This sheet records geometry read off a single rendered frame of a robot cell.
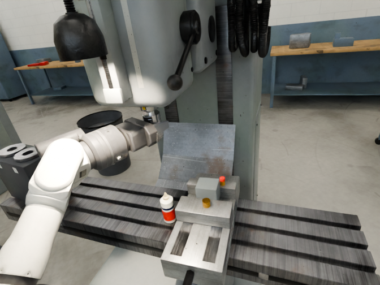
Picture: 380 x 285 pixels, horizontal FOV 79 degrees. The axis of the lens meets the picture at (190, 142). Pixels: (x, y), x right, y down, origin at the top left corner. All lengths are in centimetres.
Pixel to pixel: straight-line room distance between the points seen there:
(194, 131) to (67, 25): 72
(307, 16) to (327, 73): 101
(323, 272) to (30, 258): 61
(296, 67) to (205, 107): 392
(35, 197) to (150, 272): 43
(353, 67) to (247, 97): 410
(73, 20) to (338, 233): 77
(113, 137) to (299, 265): 54
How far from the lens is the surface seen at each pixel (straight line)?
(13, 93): 793
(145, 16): 47
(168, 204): 72
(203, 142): 99
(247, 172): 108
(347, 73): 496
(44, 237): 48
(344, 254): 76
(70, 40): 39
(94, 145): 52
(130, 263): 82
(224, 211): 64
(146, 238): 76
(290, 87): 431
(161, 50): 47
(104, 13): 48
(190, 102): 98
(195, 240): 63
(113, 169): 274
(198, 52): 64
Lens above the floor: 148
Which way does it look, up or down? 28 degrees down
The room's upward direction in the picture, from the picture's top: 7 degrees counter-clockwise
